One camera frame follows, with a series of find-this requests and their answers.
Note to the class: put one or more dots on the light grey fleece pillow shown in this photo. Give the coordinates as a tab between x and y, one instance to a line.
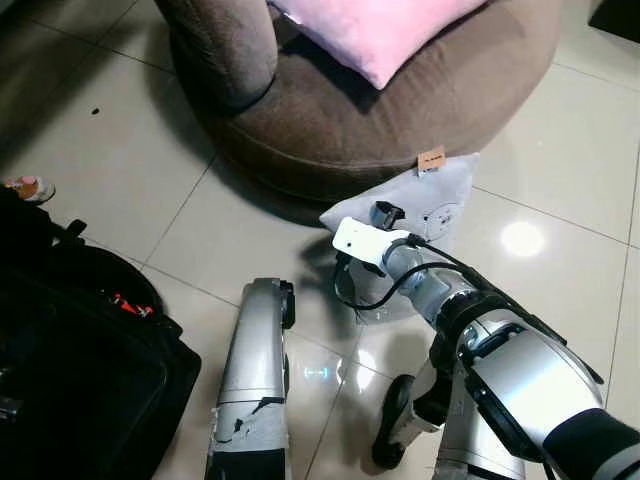
440	205

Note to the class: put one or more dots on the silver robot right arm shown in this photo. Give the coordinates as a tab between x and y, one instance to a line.
530	380

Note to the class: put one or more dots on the brown pillow tag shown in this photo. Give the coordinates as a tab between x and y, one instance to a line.
431	158

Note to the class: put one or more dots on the brown round fabric sofa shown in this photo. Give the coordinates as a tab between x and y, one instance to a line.
400	130

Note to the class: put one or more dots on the pink pillow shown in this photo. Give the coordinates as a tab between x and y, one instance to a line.
380	35

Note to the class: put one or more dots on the silver robot left leg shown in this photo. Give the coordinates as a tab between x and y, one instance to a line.
250	360

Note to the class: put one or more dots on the silver robot leg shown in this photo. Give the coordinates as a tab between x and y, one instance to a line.
480	460
250	360

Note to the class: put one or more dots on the black robot right foot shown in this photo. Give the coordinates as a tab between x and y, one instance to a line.
425	410

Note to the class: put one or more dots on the silver robot right leg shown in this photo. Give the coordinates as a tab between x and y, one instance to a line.
480	460

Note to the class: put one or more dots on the small red item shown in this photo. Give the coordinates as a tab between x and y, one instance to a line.
125	303

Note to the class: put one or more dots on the black furniture piece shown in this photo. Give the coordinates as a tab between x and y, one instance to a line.
620	15

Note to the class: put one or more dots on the black fabric bag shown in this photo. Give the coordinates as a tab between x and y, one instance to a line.
90	400

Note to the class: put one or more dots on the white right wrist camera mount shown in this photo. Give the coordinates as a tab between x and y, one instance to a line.
362	243

